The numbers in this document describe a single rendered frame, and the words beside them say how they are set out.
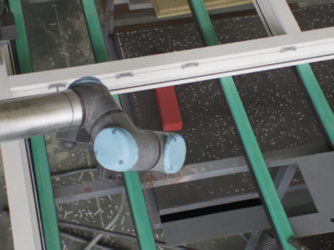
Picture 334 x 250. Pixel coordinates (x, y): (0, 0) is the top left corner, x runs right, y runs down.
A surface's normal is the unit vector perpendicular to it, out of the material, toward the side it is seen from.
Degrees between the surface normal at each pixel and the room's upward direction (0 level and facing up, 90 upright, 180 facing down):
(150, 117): 0
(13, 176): 0
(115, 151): 49
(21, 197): 0
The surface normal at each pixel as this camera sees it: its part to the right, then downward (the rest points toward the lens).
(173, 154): 0.85, 0.11
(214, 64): 0.25, 0.80
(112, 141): -0.54, 0.00
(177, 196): 0.07, -0.58
